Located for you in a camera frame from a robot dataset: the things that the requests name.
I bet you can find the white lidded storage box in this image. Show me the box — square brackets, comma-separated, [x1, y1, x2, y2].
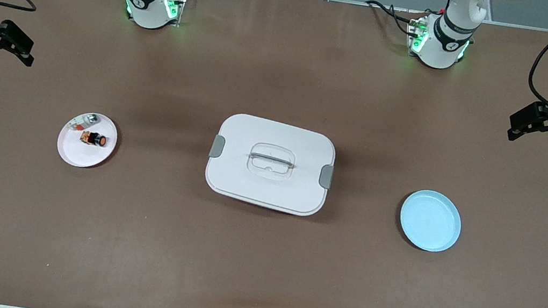
[201, 109, 341, 220]

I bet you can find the orange push button switch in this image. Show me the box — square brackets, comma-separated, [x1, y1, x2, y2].
[79, 130, 109, 148]

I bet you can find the pink round plate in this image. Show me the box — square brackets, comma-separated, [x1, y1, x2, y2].
[54, 108, 121, 173]

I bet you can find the black base cable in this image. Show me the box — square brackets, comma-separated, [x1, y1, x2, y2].
[361, 0, 427, 40]

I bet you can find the small clear electrical component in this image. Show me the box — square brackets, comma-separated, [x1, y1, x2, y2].
[66, 110, 102, 134]

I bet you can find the brown table mat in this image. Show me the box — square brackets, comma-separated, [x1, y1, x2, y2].
[0, 0, 548, 308]

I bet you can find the light blue round plate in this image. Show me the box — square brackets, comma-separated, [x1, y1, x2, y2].
[395, 186, 466, 256]

